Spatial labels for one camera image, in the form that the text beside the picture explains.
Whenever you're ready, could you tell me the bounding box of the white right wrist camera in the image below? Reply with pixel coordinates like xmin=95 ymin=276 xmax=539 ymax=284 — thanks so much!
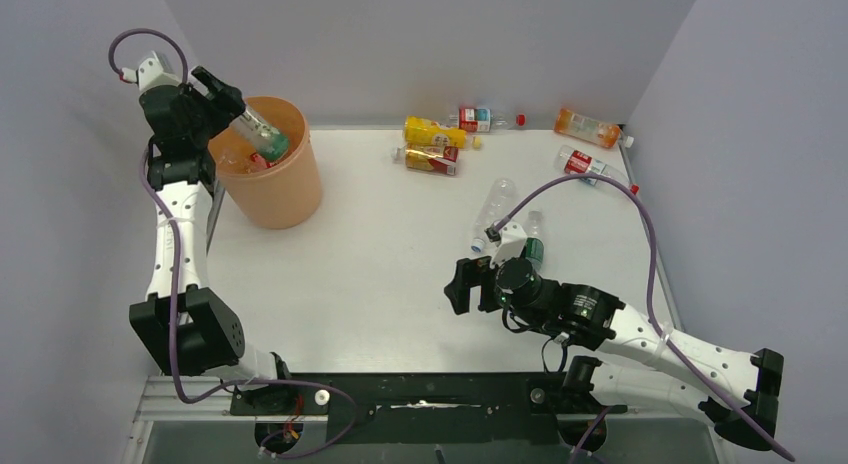
xmin=486 ymin=221 xmax=527 ymax=269

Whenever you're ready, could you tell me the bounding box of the green-label upright-lying bottle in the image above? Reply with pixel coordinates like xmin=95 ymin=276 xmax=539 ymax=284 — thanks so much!
xmin=522 ymin=210 xmax=545 ymax=271

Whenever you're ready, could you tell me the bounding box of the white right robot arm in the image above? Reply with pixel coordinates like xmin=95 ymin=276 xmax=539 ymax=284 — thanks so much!
xmin=444 ymin=257 xmax=784 ymax=451

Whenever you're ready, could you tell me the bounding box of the red-blue label bottle red cap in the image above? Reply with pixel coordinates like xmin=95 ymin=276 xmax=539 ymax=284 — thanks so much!
xmin=447 ymin=106 xmax=526 ymax=134

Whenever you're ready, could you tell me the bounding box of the red-label bottle right side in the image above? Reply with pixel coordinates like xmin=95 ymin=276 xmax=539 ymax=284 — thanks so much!
xmin=554 ymin=145 xmax=640 ymax=195

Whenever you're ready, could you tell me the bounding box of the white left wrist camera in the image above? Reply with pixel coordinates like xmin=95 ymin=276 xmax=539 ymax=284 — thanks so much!
xmin=119 ymin=51 xmax=180 ymax=94

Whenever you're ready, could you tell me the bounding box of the red-cap red-label clear bottle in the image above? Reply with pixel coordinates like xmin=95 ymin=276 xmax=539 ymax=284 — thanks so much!
xmin=248 ymin=153 xmax=270 ymax=172

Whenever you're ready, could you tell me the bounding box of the large clear unlabelled bottle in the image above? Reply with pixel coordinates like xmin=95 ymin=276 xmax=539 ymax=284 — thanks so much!
xmin=470 ymin=178 xmax=518 ymax=253

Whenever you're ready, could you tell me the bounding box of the green-label clear bottle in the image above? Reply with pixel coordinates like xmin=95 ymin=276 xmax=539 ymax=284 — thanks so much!
xmin=232 ymin=105 xmax=290 ymax=163

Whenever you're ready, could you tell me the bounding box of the red-yellow label bottle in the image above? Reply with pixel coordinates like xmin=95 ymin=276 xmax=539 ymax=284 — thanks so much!
xmin=391 ymin=146 xmax=459 ymax=177

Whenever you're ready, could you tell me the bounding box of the aluminium frame rail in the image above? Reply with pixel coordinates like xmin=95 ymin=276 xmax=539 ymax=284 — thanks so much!
xmin=120 ymin=376 xmax=314 ymax=463

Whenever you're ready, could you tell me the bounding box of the blue-label clear water bottle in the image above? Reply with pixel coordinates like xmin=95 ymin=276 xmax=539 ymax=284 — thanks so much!
xmin=216 ymin=148 xmax=251 ymax=175

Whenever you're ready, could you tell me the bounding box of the orange drink bottle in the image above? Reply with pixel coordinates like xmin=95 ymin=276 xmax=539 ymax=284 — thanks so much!
xmin=553 ymin=108 xmax=634 ymax=149

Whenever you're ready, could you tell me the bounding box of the yellow-label bottle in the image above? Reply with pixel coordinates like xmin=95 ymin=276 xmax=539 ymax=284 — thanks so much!
xmin=403 ymin=116 xmax=482 ymax=149

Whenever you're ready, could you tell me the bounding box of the orange plastic bin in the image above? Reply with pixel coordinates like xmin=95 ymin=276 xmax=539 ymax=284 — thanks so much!
xmin=209 ymin=96 xmax=323 ymax=229

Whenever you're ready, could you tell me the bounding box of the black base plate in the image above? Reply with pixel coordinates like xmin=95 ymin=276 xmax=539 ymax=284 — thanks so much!
xmin=230 ymin=372 xmax=602 ymax=445

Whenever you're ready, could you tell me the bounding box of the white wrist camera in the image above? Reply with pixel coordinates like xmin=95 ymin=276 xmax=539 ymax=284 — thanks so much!
xmin=486 ymin=221 xmax=527 ymax=269
xmin=119 ymin=51 xmax=180 ymax=94

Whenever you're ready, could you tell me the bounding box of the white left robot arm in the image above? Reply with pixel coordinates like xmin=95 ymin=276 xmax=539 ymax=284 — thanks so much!
xmin=121 ymin=58 xmax=290 ymax=404

